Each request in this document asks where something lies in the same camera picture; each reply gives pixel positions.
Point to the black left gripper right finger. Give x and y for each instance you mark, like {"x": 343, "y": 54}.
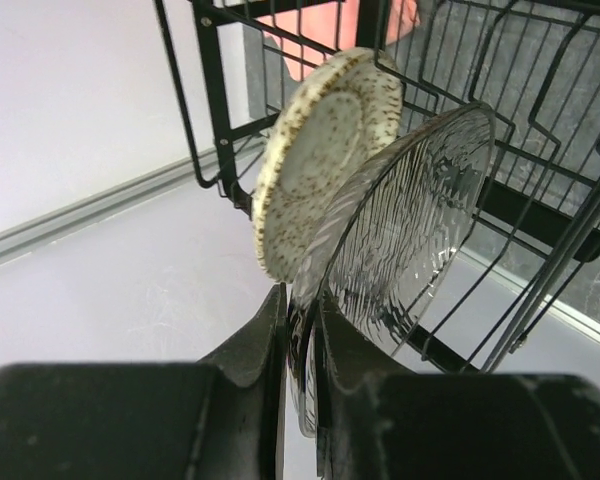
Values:
{"x": 379, "y": 420}

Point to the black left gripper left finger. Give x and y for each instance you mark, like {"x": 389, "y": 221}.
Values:
{"x": 221, "y": 417}

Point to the clear glass plate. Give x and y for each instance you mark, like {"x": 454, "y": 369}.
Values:
{"x": 388, "y": 238}

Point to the speckled ceramic plate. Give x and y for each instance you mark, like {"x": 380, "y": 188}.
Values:
{"x": 346, "y": 110}

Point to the pink folded cloth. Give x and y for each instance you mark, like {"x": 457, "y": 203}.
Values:
{"x": 333, "y": 25}

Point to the black wire dish rack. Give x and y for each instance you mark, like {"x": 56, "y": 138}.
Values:
{"x": 537, "y": 221}

